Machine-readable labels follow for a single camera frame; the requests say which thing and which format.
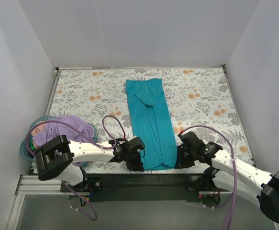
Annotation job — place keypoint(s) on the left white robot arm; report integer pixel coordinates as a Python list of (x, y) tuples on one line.
[(56, 159)]

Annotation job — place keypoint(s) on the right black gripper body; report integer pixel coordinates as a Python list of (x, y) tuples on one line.
[(184, 159)]

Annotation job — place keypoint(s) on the green black garment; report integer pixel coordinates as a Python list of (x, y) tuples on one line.
[(32, 146)]

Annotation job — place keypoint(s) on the lavender t shirt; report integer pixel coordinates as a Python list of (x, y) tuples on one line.
[(54, 129)]

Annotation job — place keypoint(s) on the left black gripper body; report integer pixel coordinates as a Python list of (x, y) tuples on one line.
[(136, 162)]

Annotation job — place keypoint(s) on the teal t shirt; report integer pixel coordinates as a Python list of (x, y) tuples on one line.
[(150, 120)]

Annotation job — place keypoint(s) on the pink garment in basket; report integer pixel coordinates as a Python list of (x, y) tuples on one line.
[(38, 129)]

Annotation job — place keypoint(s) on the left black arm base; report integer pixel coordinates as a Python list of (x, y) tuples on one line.
[(87, 188)]

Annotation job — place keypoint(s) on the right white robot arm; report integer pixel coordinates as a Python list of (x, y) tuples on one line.
[(259, 187)]

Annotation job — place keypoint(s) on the clear blue plastic basket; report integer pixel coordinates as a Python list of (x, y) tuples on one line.
[(74, 128)]

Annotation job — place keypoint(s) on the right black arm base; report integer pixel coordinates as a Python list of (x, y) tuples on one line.
[(208, 193)]

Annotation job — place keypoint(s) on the aluminium frame rail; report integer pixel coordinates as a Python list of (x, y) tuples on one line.
[(30, 185)]

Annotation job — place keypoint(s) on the floral patterned table mat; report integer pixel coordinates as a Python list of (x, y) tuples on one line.
[(198, 100)]

